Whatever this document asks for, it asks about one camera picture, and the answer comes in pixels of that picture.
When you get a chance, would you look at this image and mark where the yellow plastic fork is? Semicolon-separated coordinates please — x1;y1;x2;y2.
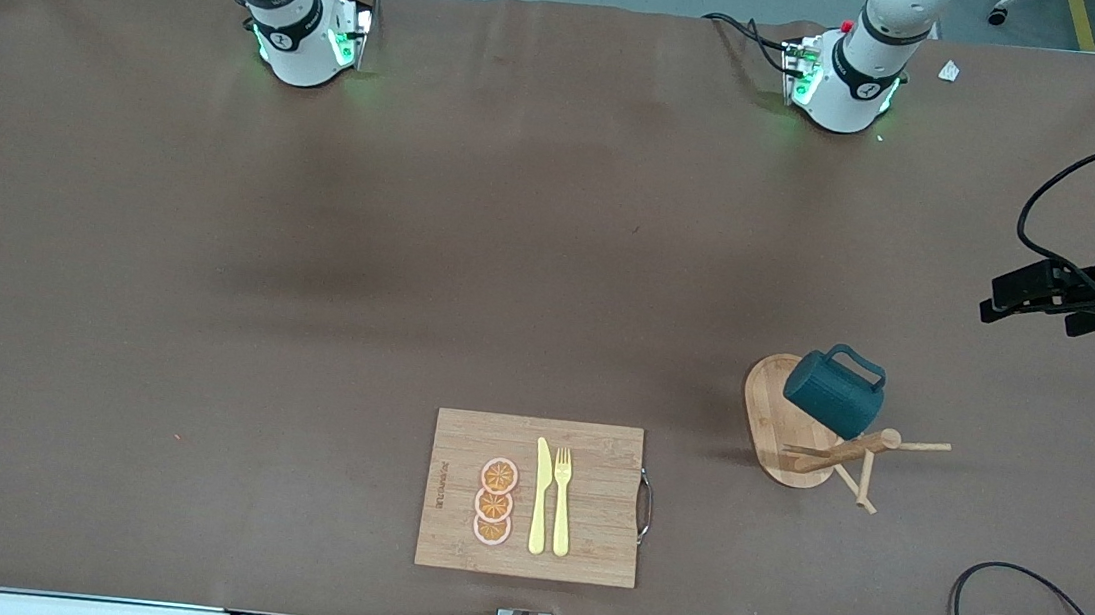
546;446;580;559

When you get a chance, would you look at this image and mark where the bamboo cutting board metal handle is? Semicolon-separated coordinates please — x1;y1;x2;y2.
414;407;661;591

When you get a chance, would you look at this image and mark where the orange slice toy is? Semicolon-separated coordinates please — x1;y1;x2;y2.
478;455;522;498
471;513;513;548
473;488;516;526

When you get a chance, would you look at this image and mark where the teal cup yellow inside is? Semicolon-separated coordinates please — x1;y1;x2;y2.
779;339;891;443

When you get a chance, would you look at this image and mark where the yellow plastic knife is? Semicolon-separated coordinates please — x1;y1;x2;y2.
526;436;557;556

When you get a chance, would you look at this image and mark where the wooden cup rack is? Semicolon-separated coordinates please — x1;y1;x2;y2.
735;350;959;522

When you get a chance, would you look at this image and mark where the black left base cable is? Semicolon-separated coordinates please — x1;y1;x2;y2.
698;11;807;77

